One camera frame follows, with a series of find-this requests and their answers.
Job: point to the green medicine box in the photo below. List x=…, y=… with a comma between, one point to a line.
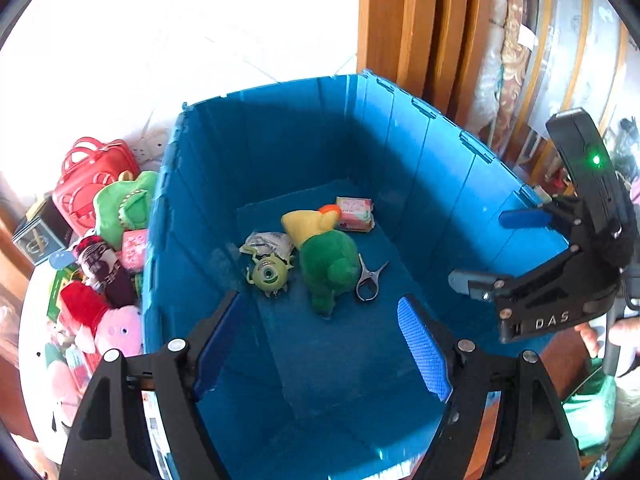
x=60, y=292

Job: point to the person's right hand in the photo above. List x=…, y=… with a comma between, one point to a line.
x=627, y=332

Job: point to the black gift box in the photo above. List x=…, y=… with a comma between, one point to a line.
x=37, y=242

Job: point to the green plastic bag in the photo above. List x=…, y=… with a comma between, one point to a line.
x=590, y=410

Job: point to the blue plastic storage crate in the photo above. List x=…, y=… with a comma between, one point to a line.
x=350, y=150

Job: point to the green frog plush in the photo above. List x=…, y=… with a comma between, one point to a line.
x=125, y=205

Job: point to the green one-eyed monster plush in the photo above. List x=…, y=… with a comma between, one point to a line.
x=270, y=274

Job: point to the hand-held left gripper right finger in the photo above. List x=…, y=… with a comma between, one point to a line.
x=422, y=345

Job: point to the pink pig plush red dress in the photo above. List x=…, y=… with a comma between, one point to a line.
x=120, y=327

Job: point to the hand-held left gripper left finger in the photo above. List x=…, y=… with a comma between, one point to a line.
x=220, y=340

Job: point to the yellow duck plush green hood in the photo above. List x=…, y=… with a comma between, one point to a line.
x=327, y=265

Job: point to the patterned rolled mat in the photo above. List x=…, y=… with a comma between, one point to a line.
x=515, y=60

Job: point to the pink tissue pack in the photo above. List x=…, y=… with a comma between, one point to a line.
x=135, y=250
x=355, y=212

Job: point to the white plastic packet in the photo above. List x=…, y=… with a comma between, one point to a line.
x=270, y=242

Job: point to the pink pig plush with glasses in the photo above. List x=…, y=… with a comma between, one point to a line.
x=62, y=380

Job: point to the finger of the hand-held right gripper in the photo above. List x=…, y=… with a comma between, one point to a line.
x=525, y=217
x=470, y=282

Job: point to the white rolled mat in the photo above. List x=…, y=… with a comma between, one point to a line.
x=487, y=80

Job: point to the white wall socket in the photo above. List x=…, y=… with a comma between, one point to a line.
x=150, y=145

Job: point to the small metal scissors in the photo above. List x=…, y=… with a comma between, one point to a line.
x=369, y=272

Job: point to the red toy suitcase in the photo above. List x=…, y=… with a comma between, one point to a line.
x=85, y=195

